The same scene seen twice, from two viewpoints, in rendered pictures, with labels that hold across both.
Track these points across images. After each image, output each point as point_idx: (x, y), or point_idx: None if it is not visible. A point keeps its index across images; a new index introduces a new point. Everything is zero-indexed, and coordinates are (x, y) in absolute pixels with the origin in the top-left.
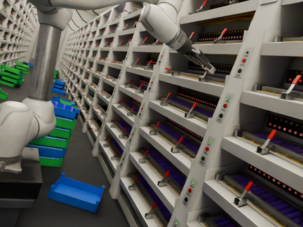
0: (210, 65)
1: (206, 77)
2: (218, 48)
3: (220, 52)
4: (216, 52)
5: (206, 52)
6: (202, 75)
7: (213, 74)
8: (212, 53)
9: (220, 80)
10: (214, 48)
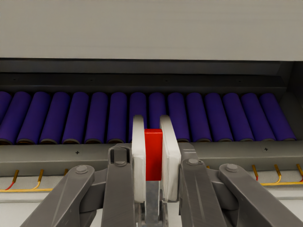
0: (195, 152)
1: (162, 202)
2: (259, 17)
3: (279, 52)
4: (218, 45)
5: (66, 52)
6: (63, 161)
7: (40, 68)
8: (159, 59)
9: (224, 162)
10: (189, 16)
